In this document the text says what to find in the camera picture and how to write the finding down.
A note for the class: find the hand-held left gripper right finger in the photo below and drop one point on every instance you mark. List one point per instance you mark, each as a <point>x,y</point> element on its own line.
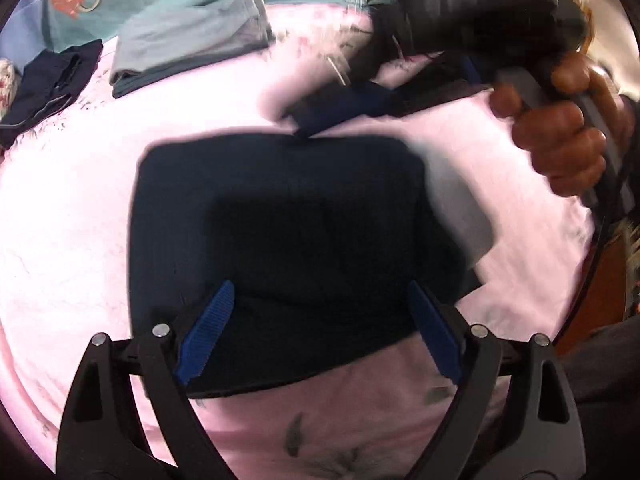
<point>435,335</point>

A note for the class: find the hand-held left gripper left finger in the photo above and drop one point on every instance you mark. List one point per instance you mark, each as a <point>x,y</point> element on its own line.
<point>207,335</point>

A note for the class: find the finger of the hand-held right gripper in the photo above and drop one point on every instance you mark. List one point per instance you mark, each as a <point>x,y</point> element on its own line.
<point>350,105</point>
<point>475,70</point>

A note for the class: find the dark navy pants grey lining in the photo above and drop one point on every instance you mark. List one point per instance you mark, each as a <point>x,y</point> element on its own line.
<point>300,235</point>

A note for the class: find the person's right hand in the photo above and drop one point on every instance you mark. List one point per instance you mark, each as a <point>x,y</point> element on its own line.
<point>565,130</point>

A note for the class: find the grey folded garment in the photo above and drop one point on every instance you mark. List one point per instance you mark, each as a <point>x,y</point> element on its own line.
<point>190,40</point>

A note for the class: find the person's dark grey trouser leg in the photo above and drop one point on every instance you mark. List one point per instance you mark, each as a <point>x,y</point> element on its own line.
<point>607,375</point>

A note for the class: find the pink bed sheet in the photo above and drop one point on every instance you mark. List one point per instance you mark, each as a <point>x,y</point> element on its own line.
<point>75,210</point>

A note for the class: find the brown wooden furniture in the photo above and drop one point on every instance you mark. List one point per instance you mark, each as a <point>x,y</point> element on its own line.
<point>611,285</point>

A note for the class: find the dark navy folded garment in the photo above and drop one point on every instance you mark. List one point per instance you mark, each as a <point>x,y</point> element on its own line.
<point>45,90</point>

